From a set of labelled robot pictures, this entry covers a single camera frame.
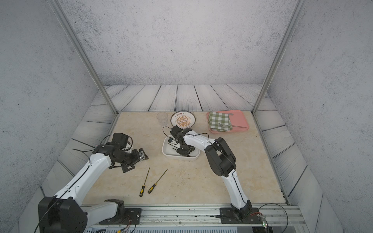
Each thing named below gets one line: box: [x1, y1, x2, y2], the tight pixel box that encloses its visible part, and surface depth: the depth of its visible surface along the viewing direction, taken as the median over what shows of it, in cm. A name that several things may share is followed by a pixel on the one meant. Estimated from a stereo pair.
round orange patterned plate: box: [170, 110, 196, 130], surface depth 117 cm
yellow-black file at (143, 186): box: [139, 166, 151, 198], surface depth 82 cm
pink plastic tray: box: [206, 109, 250, 134], surface depth 117 cm
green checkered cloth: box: [208, 111, 233, 132], surface depth 116 cm
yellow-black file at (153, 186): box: [147, 167, 169, 194], surface depth 84 cm
